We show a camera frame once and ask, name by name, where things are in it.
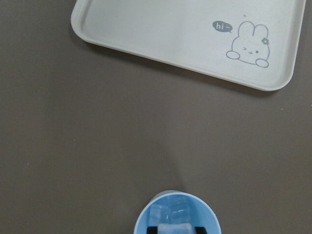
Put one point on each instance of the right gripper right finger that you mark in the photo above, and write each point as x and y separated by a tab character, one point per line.
200	230

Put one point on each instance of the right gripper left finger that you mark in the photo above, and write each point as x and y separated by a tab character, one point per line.
151	230

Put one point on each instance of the small blue cup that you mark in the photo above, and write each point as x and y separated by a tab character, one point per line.
201	214

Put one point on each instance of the cream rabbit tray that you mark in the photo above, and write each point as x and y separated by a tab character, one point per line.
248	42

